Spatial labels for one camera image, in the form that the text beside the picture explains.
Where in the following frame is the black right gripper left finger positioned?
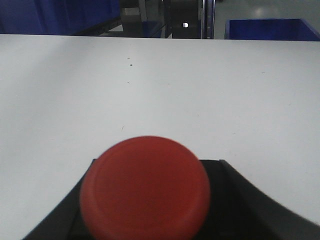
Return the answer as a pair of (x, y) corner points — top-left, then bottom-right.
(22, 158), (99, 240)

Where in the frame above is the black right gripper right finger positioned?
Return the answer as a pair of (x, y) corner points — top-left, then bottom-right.
(195, 159), (320, 240)

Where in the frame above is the red push button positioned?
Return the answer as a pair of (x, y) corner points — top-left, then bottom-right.
(79, 136), (210, 240)

